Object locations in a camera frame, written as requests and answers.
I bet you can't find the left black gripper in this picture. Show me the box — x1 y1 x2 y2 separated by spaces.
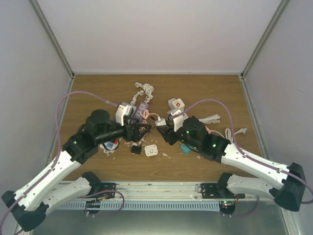
96 116 152 144

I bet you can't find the white coiled cable right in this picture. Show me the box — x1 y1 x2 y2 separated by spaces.
210 127 248 145

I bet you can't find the white coiled cable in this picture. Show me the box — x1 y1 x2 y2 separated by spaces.
131 81 155 105
210 127 248 145

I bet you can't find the pink cube socket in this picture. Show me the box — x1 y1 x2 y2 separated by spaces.
205 126 212 134

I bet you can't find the purple camera cable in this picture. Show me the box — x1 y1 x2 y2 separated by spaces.
171 99 313 218
0 91 119 231

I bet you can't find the white multicolour power strip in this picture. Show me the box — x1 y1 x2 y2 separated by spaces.
99 138 121 154

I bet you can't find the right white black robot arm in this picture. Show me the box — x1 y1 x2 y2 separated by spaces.
156 116 306 212

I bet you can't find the white cube socket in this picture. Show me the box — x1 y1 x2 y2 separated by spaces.
171 98 185 111

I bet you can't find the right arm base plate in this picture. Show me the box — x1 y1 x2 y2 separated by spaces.
196 183 246 215

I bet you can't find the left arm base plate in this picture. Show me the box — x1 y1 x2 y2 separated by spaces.
86 183 116 214

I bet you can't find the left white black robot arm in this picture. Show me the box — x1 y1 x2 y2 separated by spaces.
1 110 152 232

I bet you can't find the grey slotted cable duct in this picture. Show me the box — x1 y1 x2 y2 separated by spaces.
59 200 220 212

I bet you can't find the pink usb cable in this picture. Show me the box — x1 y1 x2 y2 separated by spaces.
141 109 161 120

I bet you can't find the black charger plug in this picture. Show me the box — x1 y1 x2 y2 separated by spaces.
131 145 142 155

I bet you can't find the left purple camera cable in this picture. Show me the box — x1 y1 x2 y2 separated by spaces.
0 91 119 231

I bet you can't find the teal power strip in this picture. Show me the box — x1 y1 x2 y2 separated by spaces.
180 144 191 154

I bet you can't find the white square adapter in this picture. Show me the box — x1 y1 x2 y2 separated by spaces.
144 144 158 157

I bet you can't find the white charger plug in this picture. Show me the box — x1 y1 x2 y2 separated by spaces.
155 118 167 126

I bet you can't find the purple power strip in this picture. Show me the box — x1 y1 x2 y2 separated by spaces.
134 102 149 122

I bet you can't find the white grey power strip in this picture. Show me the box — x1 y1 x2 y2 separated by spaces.
167 98 184 115

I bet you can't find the white coiled cable back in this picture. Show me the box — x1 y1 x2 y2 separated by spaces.
131 81 155 105

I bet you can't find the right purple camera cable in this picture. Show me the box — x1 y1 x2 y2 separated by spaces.
171 99 313 218

